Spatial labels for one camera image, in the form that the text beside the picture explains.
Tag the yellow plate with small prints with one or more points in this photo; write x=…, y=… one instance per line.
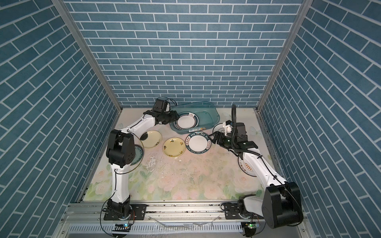
x=174, y=147

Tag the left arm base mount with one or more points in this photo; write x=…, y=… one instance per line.
x=124, y=211

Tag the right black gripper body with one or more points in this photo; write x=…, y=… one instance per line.
x=225, y=142

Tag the blue patterned small plate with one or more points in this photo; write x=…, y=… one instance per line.
x=139, y=154

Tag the green rim Hao Shi plate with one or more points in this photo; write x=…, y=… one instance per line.
x=198, y=142

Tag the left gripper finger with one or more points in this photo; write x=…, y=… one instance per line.
x=174, y=113
x=175, y=120

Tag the cream plate with black patch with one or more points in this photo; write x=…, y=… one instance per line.
x=151, y=139

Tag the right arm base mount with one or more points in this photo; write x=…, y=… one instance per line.
x=235, y=211

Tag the white plate orange striped rim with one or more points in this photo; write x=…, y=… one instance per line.
x=245, y=167

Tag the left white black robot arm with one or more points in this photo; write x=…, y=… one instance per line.
x=121, y=149

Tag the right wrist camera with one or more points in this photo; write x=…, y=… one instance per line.
x=228, y=128

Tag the teal translucent plastic bin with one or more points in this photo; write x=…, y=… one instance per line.
x=206, y=113

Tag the aluminium front rail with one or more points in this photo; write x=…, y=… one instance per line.
x=162, y=218

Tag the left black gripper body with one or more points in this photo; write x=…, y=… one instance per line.
x=166, y=117

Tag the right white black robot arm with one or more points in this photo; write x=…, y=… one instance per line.
x=281, y=204

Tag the white plate black flower outline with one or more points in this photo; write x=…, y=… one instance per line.
x=219, y=128

